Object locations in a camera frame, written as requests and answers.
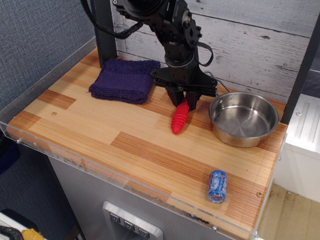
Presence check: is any clear acrylic table guard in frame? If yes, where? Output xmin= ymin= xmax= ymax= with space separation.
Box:
xmin=0 ymin=39 xmax=287 ymax=240

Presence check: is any red handled metal spoon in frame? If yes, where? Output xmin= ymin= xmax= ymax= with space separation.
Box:
xmin=171 ymin=98 xmax=189 ymax=135

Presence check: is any silver toy fridge cabinet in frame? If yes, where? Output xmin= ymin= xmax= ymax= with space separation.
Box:
xmin=49 ymin=157 xmax=253 ymax=240

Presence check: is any dark grey vertical post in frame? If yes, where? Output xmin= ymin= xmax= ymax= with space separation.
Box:
xmin=90 ymin=0 xmax=118 ymax=67

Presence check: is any white appliance at right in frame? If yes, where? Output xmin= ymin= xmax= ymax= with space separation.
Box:
xmin=273 ymin=94 xmax=320 ymax=202

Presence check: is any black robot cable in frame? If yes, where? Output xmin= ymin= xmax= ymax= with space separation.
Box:
xmin=79 ymin=0 xmax=145 ymax=40

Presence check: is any silver dispenser button panel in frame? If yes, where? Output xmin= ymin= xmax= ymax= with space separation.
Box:
xmin=102 ymin=201 xmax=164 ymax=240

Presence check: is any yellow object bottom left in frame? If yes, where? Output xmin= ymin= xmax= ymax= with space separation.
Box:
xmin=21 ymin=228 xmax=45 ymax=240

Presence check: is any folded purple towel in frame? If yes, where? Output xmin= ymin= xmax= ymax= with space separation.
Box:
xmin=88 ymin=58 xmax=161 ymax=105

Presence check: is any silver steel pot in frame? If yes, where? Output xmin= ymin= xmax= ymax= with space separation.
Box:
xmin=207 ymin=80 xmax=280 ymax=148

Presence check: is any blue gum bottle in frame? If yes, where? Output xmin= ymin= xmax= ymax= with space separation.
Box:
xmin=207 ymin=170 xmax=228 ymax=204

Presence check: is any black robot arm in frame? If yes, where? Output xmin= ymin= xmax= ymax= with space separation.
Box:
xmin=113 ymin=0 xmax=218 ymax=110

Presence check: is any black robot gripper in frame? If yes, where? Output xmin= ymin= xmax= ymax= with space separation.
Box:
xmin=151 ymin=60 xmax=218 ymax=111

